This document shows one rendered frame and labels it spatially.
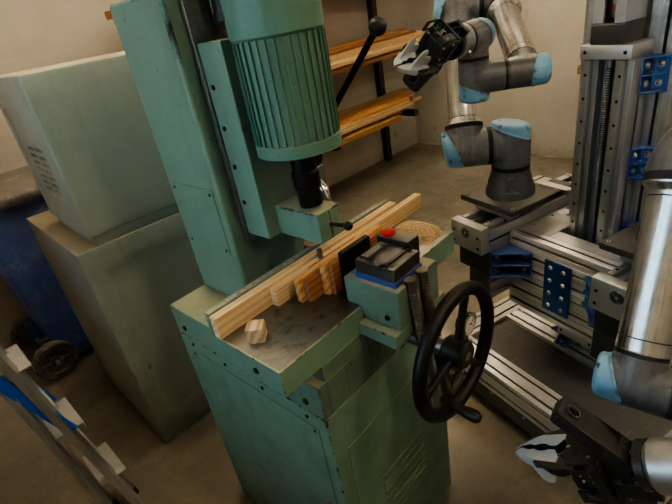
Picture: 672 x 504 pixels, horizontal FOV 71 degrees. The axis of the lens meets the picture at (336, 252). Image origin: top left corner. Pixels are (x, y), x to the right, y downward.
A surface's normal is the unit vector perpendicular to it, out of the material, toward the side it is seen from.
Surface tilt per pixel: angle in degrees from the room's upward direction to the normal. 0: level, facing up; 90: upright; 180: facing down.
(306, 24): 90
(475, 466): 0
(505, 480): 0
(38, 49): 90
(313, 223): 90
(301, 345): 0
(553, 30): 90
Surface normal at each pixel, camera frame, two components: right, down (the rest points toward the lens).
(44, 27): 0.69, 0.24
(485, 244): 0.49, 0.34
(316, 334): -0.16, -0.87
